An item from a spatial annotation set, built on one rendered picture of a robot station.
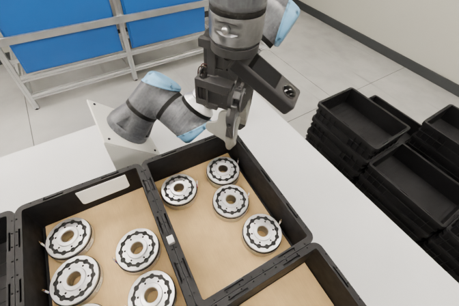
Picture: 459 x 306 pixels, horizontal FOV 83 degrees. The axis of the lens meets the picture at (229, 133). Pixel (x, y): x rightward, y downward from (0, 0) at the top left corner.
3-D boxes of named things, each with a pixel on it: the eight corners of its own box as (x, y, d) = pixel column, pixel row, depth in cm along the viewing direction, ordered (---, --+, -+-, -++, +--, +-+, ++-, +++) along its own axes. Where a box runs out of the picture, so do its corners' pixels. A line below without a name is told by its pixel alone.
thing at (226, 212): (253, 211, 72) (254, 210, 72) (219, 223, 69) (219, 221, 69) (240, 182, 78) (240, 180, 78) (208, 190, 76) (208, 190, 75)
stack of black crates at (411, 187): (342, 195, 158) (367, 163, 133) (373, 174, 170) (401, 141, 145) (401, 254, 136) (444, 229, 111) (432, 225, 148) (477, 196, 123)
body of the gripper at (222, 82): (213, 82, 49) (214, 20, 41) (256, 95, 48) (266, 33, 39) (195, 106, 45) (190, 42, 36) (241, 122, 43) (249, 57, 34)
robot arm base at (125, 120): (102, 108, 89) (119, 86, 87) (139, 123, 101) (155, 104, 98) (111, 135, 80) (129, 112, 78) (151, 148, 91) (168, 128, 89)
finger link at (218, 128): (207, 140, 52) (212, 100, 46) (235, 150, 51) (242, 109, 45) (200, 149, 49) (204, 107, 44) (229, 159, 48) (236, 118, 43)
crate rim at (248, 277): (313, 242, 62) (316, 238, 60) (199, 314, 51) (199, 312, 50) (232, 132, 85) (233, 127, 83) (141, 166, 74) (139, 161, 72)
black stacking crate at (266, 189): (302, 255, 69) (315, 239, 61) (201, 320, 59) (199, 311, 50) (230, 151, 92) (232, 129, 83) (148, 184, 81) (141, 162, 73)
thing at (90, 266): (48, 269, 60) (47, 268, 59) (95, 248, 63) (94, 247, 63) (52, 315, 54) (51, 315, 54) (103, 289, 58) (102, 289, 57)
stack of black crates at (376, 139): (297, 151, 180) (317, 102, 146) (327, 135, 191) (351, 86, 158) (341, 196, 158) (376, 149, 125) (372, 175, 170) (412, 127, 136)
